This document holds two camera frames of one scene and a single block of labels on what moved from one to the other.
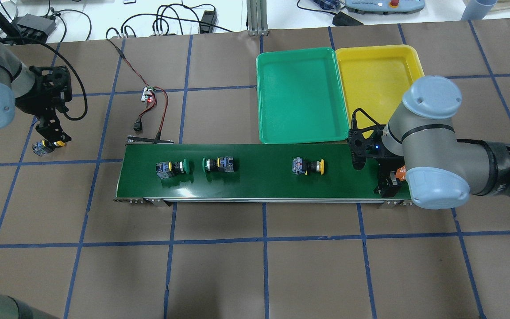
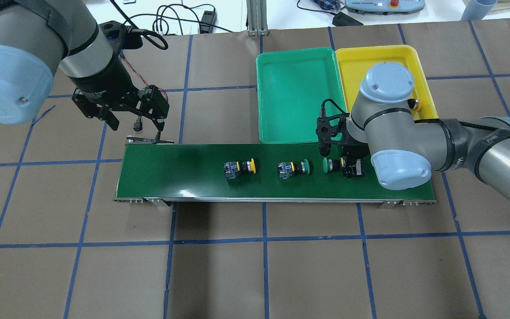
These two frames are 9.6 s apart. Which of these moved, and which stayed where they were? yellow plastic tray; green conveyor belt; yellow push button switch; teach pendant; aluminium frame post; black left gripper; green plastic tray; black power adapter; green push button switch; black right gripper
Moved: green push button switch; yellow push button switch; black left gripper; black right gripper
Stayed: black power adapter; green plastic tray; yellow plastic tray; teach pendant; green conveyor belt; aluminium frame post
